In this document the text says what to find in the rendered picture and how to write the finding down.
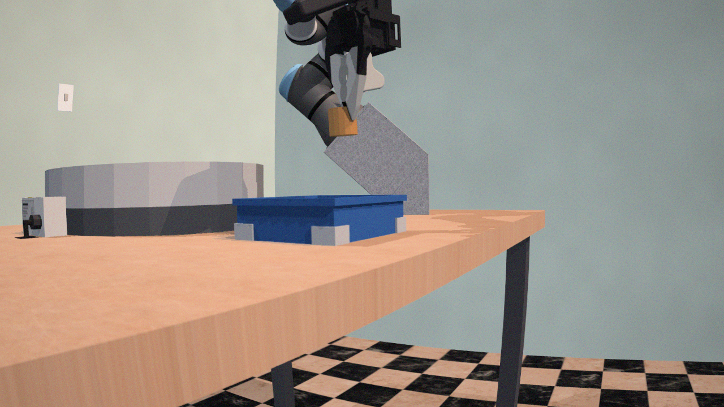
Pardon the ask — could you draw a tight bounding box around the bronze bushing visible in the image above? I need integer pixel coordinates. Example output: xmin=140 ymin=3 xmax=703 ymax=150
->
xmin=328 ymin=107 xmax=357 ymax=137

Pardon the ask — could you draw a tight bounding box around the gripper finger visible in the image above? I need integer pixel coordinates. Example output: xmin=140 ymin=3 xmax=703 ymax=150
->
xmin=325 ymin=39 xmax=348 ymax=107
xmin=345 ymin=23 xmax=385 ymax=120

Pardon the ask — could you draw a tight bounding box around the blue crate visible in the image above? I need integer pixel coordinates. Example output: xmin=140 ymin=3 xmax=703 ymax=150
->
xmin=232 ymin=194 xmax=407 ymax=246

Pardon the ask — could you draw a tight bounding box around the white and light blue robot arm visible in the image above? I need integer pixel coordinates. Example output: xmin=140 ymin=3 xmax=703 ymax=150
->
xmin=273 ymin=0 xmax=354 ymax=146

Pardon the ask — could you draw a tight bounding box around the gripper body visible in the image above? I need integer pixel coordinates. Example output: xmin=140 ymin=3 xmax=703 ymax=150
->
xmin=326 ymin=0 xmax=401 ymax=57

